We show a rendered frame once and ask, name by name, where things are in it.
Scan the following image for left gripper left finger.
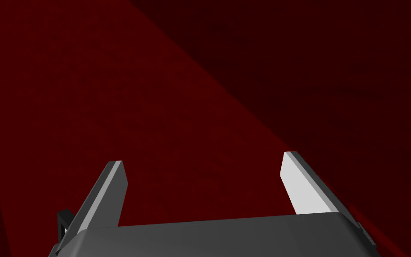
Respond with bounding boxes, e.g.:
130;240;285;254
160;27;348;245
64;160;129;240

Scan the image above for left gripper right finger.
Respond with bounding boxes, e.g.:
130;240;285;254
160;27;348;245
279;151;356;223

